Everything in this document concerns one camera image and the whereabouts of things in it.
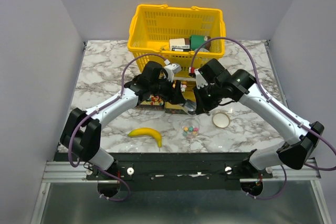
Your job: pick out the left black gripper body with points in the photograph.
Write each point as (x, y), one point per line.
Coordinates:
(163, 89)

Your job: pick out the yellow plastic shopping basket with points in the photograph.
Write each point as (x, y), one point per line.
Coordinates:
(153, 26)

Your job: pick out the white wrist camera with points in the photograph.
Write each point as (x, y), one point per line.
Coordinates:
(197, 75)
(170, 71)

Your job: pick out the shiny metal scoop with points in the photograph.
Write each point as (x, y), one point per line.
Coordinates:
(190, 107)

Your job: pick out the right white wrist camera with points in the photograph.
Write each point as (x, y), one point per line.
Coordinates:
(197, 75)

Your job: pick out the white and black box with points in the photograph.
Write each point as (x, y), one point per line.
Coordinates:
(180, 44)

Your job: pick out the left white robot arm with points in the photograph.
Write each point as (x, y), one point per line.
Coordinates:
(82, 132)

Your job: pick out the green and brown bottle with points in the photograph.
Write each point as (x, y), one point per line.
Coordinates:
(196, 41)

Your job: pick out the aluminium frame rail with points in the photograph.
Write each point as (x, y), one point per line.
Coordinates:
(63, 172)

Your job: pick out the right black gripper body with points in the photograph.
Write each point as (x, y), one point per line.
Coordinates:
(208, 96)

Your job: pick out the candy tin box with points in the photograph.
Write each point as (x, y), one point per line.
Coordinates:
(157, 103)

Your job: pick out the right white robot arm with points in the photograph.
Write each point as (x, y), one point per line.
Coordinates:
(298, 143)

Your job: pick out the clear plastic jar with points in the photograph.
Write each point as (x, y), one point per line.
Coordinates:
(190, 128)

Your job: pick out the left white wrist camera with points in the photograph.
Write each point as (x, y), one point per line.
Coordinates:
(170, 71)

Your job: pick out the yellow banana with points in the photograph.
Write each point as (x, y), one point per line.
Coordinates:
(145, 131)

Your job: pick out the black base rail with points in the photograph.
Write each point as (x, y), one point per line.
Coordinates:
(175, 172)

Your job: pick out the gold jar lid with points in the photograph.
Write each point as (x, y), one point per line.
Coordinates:
(221, 120)

